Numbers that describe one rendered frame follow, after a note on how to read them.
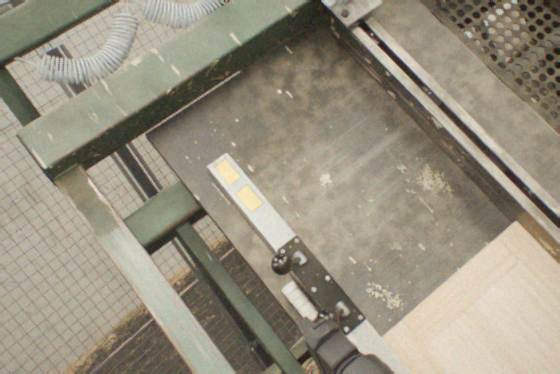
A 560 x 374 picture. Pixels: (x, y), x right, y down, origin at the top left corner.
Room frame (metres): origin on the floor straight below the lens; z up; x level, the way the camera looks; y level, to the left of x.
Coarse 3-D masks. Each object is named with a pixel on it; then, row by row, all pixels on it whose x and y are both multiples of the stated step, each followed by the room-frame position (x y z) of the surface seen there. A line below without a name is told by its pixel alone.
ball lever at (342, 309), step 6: (336, 306) 0.96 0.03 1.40; (342, 306) 0.95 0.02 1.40; (324, 312) 0.87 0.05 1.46; (330, 312) 0.87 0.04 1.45; (336, 312) 0.92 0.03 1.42; (342, 312) 0.94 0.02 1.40; (348, 312) 0.95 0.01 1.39; (318, 318) 0.87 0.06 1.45; (324, 318) 0.86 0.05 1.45; (330, 318) 0.86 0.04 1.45; (336, 318) 0.86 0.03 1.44
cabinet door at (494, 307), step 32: (512, 224) 1.05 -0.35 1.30; (480, 256) 1.02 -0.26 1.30; (512, 256) 1.02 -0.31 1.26; (544, 256) 1.01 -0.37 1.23; (448, 288) 0.99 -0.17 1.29; (480, 288) 0.99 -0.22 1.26; (512, 288) 0.98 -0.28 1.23; (544, 288) 0.98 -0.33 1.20; (416, 320) 0.96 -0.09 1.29; (448, 320) 0.96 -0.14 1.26; (480, 320) 0.96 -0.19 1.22; (512, 320) 0.95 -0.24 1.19; (544, 320) 0.94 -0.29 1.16; (416, 352) 0.93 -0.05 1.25; (448, 352) 0.93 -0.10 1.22; (480, 352) 0.92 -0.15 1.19; (512, 352) 0.92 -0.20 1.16; (544, 352) 0.91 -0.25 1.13
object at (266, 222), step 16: (224, 192) 1.15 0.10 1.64; (256, 192) 1.11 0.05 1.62; (240, 208) 1.10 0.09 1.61; (272, 208) 1.09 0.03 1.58; (256, 224) 1.08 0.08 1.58; (272, 224) 1.07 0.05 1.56; (272, 240) 1.06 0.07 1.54; (288, 240) 1.05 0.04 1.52; (304, 288) 1.01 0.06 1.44; (352, 336) 0.94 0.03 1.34; (368, 336) 0.94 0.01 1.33; (368, 352) 0.92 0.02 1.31; (384, 352) 0.92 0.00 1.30; (400, 368) 0.90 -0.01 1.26
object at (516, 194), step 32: (352, 32) 1.27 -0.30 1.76; (384, 32) 1.27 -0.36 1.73; (384, 64) 1.22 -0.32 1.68; (416, 64) 1.22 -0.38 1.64; (416, 96) 1.17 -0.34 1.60; (448, 96) 1.17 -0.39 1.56; (448, 128) 1.13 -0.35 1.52; (480, 128) 1.12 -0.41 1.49; (480, 160) 1.08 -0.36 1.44; (512, 160) 1.07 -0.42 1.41; (512, 192) 1.04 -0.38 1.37; (544, 192) 1.03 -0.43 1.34; (544, 224) 1.00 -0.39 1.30
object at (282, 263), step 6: (300, 252) 1.02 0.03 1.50; (276, 258) 0.93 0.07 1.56; (282, 258) 0.92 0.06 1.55; (288, 258) 0.92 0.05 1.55; (294, 258) 0.98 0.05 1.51; (300, 258) 1.01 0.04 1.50; (306, 258) 1.01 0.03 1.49; (276, 264) 0.92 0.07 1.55; (282, 264) 0.92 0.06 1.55; (288, 264) 0.92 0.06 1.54; (300, 264) 1.01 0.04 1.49; (276, 270) 0.92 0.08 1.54; (282, 270) 0.92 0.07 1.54; (288, 270) 0.92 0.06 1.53
